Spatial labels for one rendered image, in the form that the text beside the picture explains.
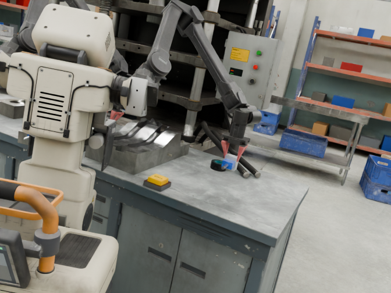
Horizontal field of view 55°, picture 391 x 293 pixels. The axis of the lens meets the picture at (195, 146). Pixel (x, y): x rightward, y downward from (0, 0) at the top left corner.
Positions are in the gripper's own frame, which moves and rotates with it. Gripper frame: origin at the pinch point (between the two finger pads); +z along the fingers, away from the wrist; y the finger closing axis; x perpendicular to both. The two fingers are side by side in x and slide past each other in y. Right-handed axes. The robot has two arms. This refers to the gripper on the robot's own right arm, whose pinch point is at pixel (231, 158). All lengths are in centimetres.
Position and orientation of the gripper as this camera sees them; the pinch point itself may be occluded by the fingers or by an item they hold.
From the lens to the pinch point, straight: 150.1
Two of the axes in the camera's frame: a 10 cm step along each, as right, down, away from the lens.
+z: -1.9, 9.5, 2.6
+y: -9.1, -2.7, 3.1
